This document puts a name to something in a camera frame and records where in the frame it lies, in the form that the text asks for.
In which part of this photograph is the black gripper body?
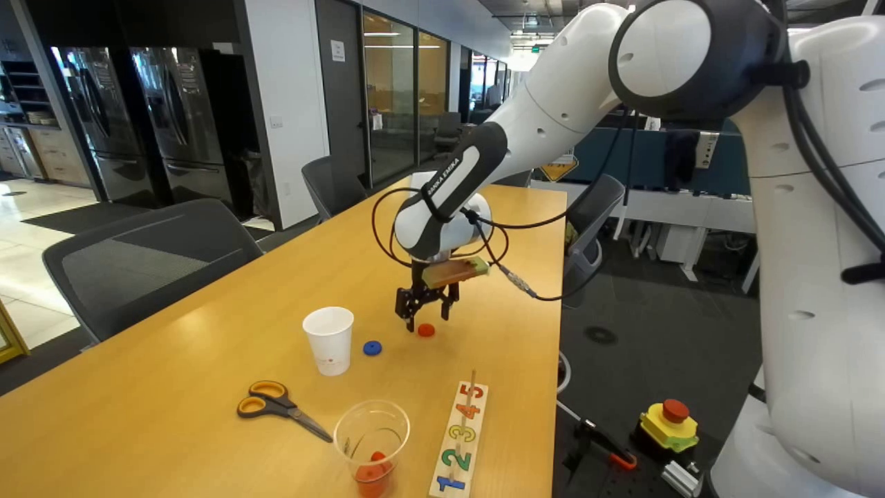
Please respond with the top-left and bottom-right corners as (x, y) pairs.
(395, 264), (460, 311)

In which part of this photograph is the clear plastic cup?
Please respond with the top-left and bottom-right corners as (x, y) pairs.
(331, 400), (413, 498)

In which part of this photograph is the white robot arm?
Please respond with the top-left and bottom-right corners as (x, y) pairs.
(392, 0), (885, 498)

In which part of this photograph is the blue disc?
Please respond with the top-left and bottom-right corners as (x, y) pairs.
(362, 340), (384, 358)

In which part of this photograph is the white paper cup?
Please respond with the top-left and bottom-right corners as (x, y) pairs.
(302, 307), (355, 376)

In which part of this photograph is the grey office chair right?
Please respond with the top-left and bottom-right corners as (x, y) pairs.
(302, 158), (368, 220)

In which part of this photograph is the wooden number peg board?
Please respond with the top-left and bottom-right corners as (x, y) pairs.
(429, 373), (489, 498)

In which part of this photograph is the orange black tool on floor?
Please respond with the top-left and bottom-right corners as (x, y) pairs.
(579, 418), (638, 474)

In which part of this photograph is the red yellow emergency stop button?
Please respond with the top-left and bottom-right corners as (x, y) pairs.
(638, 400), (700, 454)

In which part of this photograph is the grey mesh office chair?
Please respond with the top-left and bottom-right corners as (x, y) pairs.
(41, 200), (262, 340)

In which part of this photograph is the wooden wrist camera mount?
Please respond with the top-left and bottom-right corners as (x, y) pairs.
(421, 258), (489, 289)

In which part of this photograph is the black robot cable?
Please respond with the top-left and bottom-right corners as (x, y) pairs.
(368, 177), (631, 304)

